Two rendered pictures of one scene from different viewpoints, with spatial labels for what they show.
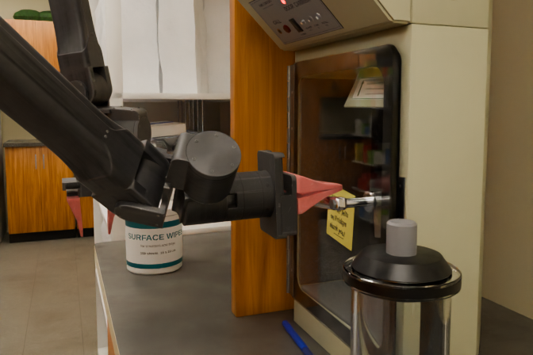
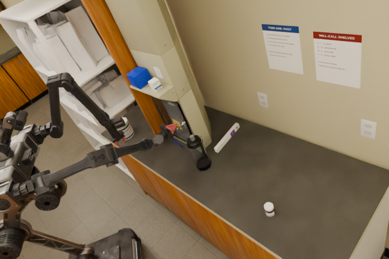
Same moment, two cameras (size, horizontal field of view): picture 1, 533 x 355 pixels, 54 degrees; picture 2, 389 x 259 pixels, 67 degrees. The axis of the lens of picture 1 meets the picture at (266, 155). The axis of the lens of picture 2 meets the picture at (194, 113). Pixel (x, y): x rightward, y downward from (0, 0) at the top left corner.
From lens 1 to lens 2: 136 cm
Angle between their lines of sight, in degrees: 32
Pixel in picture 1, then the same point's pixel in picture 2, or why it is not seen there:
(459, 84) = (190, 101)
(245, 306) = not seen: hidden behind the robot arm
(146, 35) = (65, 55)
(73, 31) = (98, 113)
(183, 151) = (154, 141)
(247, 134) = (145, 108)
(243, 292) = not seen: hidden behind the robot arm
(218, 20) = (85, 33)
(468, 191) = (198, 114)
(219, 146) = (158, 137)
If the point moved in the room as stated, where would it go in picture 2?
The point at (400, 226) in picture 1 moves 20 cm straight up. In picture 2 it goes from (191, 137) to (180, 113)
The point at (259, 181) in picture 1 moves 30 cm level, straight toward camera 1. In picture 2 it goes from (164, 133) to (182, 162)
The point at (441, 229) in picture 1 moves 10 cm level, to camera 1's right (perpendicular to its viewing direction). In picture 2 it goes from (196, 123) to (209, 116)
